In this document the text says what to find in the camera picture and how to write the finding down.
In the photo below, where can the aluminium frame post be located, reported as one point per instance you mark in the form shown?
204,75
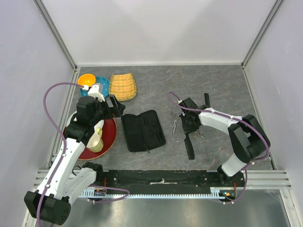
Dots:
53,29
263,29

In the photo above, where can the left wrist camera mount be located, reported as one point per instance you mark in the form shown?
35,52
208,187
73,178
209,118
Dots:
94,91

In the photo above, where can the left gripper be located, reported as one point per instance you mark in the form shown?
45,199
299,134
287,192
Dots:
112,112

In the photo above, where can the silver scissors left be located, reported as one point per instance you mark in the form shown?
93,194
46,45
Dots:
175,117

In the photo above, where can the black hair comb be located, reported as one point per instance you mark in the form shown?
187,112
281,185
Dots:
190,150

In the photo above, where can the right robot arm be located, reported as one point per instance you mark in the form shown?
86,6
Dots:
247,137

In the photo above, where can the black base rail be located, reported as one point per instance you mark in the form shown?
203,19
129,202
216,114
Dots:
167,182

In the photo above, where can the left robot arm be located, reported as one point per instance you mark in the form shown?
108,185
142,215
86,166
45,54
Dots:
52,200

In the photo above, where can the orange bowl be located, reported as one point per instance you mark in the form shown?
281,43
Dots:
86,80

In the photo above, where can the red round tray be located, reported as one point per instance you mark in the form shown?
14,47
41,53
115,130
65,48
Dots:
109,134

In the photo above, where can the blue dotted plate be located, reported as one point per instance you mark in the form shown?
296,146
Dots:
102,81

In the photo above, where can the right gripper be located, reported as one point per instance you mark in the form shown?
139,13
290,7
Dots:
186,129

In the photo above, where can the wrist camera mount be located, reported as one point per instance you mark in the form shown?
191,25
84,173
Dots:
207,100
94,91

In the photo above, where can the white paper plate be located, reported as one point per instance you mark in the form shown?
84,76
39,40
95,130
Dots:
70,118

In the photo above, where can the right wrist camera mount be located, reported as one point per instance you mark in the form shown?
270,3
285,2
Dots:
207,100

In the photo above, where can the silver scissors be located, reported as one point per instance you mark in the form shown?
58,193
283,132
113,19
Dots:
175,117
198,133

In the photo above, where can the right aluminium frame post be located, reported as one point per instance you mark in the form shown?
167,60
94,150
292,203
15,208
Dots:
263,29

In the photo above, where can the white cable duct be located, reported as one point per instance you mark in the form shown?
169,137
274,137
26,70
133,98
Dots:
92,193

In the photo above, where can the woven bamboo basket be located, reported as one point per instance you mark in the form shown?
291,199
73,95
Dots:
123,86

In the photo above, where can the left aluminium frame post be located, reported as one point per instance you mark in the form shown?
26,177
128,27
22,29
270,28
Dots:
53,29

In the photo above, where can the black zip tool case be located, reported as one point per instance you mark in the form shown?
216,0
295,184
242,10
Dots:
143,132

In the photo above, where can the yellow-green cup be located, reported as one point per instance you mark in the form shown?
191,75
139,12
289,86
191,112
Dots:
95,143

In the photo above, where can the silver scissors right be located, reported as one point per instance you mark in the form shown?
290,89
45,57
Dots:
198,133

